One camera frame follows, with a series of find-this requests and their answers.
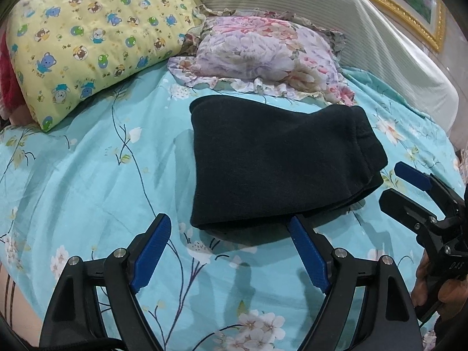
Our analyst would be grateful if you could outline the person's right hand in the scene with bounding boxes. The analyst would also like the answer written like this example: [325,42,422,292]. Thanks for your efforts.
[411,251,467,321]

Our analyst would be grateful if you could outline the white striped padded headboard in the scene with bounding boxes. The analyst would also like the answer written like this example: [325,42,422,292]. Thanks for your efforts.
[201,0,458,132]

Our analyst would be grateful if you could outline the yellow cartoon bear pillow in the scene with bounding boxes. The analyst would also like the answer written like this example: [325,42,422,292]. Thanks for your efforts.
[6,0,200,131]

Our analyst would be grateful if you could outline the red fuzzy blanket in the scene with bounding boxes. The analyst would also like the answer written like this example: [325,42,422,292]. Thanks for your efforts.
[1,32,25,121]

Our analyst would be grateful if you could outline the dark navy pants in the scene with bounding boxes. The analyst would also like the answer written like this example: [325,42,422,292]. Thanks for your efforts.
[190,95,388,232]

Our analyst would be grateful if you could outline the purple pink floral pillow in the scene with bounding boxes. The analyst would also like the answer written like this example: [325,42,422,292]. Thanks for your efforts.
[167,11,355,106]

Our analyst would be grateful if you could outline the turquoise floral bed sheet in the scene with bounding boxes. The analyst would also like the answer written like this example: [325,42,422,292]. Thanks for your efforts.
[1,63,465,350]

